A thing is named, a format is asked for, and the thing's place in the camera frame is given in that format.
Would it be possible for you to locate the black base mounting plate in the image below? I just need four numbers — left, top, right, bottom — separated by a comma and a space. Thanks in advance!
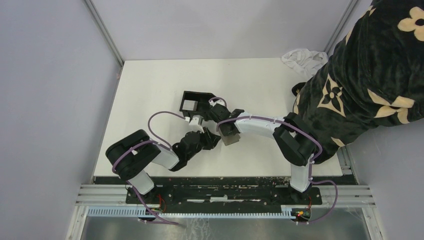
93, 176, 357, 215

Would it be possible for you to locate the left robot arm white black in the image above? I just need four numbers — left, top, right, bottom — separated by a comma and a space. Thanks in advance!
105, 127, 221, 204

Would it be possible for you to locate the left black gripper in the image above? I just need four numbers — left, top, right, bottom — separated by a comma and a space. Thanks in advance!
186, 126, 222, 160

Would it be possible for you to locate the black floral plush blanket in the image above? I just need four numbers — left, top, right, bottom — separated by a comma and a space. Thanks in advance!
291, 0, 424, 164

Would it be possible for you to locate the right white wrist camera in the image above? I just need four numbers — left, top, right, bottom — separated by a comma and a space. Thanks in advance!
208, 98, 222, 107

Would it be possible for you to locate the aluminium frame rail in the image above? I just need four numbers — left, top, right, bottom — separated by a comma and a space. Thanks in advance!
76, 145, 377, 209

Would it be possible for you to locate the stack of credit cards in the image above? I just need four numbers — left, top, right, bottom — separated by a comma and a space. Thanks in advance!
182, 99, 198, 111

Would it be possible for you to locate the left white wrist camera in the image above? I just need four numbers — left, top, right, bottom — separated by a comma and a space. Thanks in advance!
184, 115, 205, 133

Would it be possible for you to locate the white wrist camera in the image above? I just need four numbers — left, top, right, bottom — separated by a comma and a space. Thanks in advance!
208, 98, 222, 107
184, 115, 205, 133

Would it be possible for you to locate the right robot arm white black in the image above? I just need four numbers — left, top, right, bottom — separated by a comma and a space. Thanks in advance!
207, 103, 323, 204

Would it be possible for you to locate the grey slotted cable duct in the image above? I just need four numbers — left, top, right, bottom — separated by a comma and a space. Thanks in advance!
87, 206, 295, 220

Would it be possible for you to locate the white crumpled cloth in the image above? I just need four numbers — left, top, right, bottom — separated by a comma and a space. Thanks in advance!
281, 48, 329, 80

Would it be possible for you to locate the black plastic card box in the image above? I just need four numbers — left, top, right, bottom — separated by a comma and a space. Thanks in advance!
179, 90, 216, 121

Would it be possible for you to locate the grey leather card holder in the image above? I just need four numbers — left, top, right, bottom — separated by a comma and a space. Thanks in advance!
218, 130, 241, 146

